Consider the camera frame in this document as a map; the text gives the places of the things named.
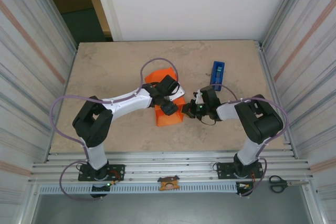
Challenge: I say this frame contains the blue tape dispenser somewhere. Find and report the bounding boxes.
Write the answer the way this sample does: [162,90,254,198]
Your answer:
[209,61,226,92]

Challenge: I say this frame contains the orange cloth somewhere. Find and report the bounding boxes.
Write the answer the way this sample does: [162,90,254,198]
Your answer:
[144,68,184,127]

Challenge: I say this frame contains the brown cartoon figure decoration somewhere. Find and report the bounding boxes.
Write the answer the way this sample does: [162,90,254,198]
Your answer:
[157,175,181,191]

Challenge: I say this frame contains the black controller board orange plugs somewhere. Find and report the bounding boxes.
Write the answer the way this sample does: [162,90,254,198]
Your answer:
[235,181,255,197]

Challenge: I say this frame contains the black controller board green light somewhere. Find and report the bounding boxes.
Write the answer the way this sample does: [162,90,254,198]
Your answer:
[90,182,118,199]

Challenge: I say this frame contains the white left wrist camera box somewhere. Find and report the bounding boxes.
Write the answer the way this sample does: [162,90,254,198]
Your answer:
[167,87,186,102]

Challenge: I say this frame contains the thin black right gripper cable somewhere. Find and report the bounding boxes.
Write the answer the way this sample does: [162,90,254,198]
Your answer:
[199,115,217,126]

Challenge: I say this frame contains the aluminium side rail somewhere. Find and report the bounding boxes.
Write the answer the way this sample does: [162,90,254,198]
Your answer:
[46,42,79,162]
[253,39,299,159]

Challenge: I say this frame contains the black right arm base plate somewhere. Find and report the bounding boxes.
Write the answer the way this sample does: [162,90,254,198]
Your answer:
[216,162,264,180]

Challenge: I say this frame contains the aluminium rail frame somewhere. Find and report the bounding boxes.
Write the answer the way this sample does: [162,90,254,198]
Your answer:
[28,151,314,185]

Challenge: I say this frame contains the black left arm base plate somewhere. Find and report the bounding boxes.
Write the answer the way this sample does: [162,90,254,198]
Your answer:
[78,164,125,182]

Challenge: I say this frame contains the white door frame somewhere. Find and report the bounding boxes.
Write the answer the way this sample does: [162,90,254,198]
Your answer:
[90,0,123,42]

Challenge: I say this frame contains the white slotted cable duct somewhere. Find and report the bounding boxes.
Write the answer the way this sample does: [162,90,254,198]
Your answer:
[38,183,238,195]

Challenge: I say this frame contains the black-handled scissors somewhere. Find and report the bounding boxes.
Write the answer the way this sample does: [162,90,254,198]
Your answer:
[268,175,309,193]

